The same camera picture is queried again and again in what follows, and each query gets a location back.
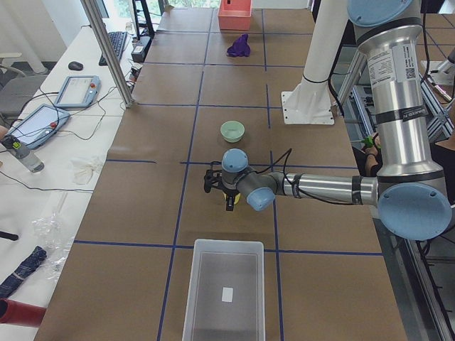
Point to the far teach pendant tablet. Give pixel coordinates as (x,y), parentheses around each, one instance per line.
(78,92)

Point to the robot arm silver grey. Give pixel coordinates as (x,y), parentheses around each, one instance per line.
(409,191)

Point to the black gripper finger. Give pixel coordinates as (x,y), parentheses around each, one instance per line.
(230,205)

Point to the black power box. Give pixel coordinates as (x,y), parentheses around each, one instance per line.
(141,49)

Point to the black keyboard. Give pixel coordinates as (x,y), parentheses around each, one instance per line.
(118,40)

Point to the aluminium frame post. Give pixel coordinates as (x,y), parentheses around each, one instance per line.
(94,17)

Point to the folded dark blue umbrella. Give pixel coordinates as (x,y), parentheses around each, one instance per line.
(27,267)

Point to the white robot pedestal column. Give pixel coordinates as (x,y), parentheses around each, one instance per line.
(309,102)

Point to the clear water bottle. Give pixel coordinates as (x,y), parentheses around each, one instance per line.
(22,153)

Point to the clear plastic storage box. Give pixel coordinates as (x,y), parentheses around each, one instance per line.
(226,291)

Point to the near teach pendant tablet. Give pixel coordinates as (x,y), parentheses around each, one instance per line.
(39,126)

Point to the yellow plastic cup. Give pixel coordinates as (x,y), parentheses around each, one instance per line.
(237,198)

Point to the grey office chair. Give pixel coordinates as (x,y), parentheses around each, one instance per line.
(17,91)

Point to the purple cloth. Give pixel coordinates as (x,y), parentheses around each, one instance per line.
(240,47)

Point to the green handheld object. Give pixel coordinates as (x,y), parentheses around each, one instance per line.
(368,142)

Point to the black computer mouse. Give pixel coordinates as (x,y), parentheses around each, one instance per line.
(76,66)

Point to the mint green bowl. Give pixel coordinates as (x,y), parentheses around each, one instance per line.
(232,131)

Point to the teach pendant tablet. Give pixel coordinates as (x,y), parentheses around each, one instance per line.
(78,92)
(39,126)

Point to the red cylinder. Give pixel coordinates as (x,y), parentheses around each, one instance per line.
(21,314)

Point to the crumpled clear plastic wrap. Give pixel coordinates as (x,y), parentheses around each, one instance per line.
(55,238)

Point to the coral pink bin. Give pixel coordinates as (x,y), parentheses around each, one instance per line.
(235,15)

